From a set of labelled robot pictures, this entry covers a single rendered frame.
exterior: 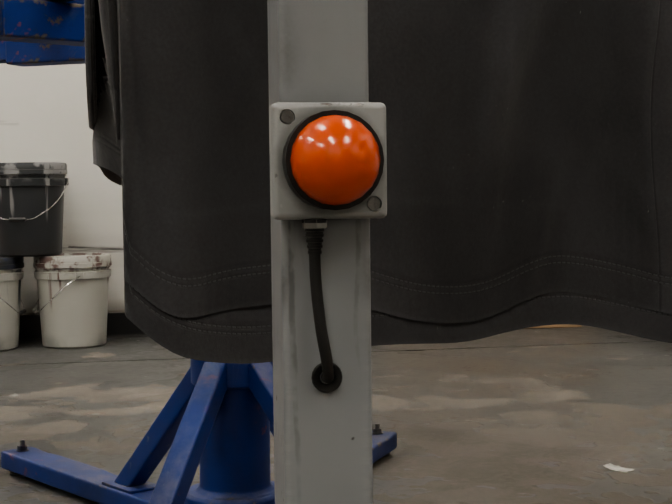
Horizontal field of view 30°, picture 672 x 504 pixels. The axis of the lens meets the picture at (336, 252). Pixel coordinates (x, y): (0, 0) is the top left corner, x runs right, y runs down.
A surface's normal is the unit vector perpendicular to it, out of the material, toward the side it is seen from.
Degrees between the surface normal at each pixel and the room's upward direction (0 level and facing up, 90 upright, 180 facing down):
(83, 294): 93
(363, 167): 100
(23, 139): 90
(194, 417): 43
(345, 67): 90
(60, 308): 93
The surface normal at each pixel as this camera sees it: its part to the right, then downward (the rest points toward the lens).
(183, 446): -0.24, -0.69
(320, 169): -0.32, 0.22
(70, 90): 0.18, 0.05
